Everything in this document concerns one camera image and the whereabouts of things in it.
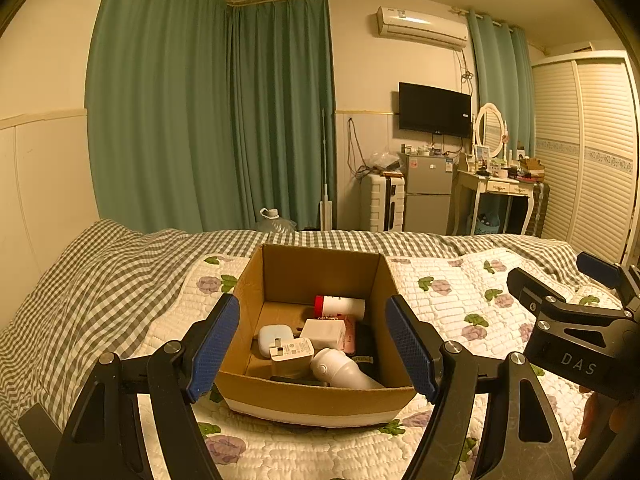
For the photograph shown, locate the person's right hand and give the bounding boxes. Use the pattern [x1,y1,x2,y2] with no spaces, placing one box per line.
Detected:
[576,390,622,442]

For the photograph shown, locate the white louvered wardrobe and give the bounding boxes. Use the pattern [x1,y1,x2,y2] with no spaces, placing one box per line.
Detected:
[530,50,640,266]

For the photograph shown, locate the black wall television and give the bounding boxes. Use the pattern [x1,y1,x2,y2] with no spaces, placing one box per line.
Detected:
[398,81,472,137]

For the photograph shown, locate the green curtain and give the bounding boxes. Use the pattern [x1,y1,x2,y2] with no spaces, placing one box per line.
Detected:
[467,10,536,148]
[227,0,336,232]
[87,0,236,233]

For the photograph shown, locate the black wall cables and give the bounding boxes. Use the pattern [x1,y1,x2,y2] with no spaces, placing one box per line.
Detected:
[347,117,366,178]

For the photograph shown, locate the white bottle with red cap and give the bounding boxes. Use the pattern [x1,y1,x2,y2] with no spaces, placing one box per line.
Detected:
[314,294,366,320]

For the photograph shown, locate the white flat mop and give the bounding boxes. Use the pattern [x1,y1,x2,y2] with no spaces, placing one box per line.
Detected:
[317,107,335,231]

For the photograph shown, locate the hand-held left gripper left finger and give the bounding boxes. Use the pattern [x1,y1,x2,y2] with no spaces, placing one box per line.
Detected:
[50,294,241,480]

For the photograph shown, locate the silver fridge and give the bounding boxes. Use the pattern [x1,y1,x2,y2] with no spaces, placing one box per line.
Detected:
[404,154,457,235]

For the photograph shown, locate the brown cardboard box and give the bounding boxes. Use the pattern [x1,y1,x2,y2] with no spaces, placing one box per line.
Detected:
[214,243,418,428]

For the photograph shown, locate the pink patterned packet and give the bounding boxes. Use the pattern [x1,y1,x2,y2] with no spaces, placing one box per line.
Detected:
[340,314,358,356]

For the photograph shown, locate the white suitcase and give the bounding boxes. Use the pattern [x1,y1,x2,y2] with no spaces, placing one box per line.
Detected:
[361,172,407,233]

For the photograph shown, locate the white dressing table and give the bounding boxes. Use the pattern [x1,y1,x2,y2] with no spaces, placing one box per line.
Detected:
[447,167,537,236]

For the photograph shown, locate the blue bin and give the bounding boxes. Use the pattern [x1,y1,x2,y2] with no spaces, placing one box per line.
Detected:
[472,212,501,235]

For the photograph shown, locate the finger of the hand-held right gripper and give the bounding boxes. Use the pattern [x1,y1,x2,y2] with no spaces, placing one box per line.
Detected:
[507,267,572,312]
[576,252,628,291]

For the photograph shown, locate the white air conditioner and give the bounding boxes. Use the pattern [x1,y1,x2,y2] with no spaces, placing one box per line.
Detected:
[375,6,471,52]

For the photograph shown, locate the clear water jug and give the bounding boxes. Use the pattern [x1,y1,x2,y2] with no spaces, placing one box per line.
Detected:
[252,206,297,233]

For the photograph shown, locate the white plug charger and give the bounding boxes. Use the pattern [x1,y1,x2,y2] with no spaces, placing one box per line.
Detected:
[269,337,315,378]

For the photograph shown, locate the clear plastic bag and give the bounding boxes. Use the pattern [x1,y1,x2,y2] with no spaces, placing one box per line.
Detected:
[367,151,401,173]

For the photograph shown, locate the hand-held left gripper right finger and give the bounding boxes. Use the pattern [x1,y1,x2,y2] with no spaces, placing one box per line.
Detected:
[386,295,576,480]

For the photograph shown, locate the white earbud case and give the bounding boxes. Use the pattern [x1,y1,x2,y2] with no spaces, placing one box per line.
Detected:
[257,324,293,358]

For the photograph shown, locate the small white rectangular box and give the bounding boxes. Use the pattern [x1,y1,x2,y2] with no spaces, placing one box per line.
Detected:
[300,317,347,348]

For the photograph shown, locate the oval white mirror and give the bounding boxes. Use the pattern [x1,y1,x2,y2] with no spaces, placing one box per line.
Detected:
[474,102,505,160]

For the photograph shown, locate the dark suitcase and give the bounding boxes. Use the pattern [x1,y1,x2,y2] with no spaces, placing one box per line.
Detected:
[525,182,551,237]

